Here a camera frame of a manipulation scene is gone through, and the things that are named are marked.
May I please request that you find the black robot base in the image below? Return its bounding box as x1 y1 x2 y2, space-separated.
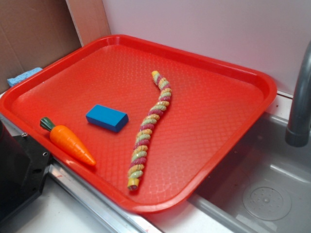
0 123 51 224

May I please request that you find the blue rectangular block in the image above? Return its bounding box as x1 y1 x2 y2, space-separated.
86 104 129 133

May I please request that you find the red plastic tray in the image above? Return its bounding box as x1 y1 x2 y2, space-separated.
0 35 276 213

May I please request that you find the orange toy carrot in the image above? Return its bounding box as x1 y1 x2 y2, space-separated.
40 117 96 166

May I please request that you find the grey sink basin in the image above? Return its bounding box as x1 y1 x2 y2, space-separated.
145 112 311 233

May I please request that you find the grey metal faucet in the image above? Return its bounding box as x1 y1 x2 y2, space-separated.
285 44 311 147

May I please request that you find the brown cardboard panel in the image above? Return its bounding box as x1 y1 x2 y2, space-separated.
0 0 110 92

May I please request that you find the blue sponge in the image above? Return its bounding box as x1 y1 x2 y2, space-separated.
7 67 42 87

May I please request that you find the multicolored twisted rope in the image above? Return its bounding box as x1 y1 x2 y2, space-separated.
127 70 173 191

